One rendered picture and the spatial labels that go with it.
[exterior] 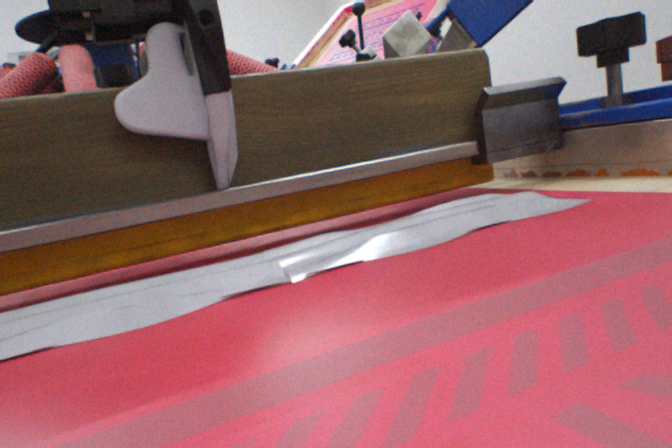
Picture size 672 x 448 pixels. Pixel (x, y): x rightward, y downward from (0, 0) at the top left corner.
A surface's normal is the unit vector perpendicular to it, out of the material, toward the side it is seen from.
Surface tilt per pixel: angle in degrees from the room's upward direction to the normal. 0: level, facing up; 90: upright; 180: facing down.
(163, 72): 84
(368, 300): 0
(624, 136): 90
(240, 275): 33
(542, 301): 0
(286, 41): 90
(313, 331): 0
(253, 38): 90
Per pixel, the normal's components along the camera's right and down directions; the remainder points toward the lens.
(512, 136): 0.40, 0.07
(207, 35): 0.43, 0.28
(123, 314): 0.09, -0.71
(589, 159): -0.90, 0.22
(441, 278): -0.17, -0.97
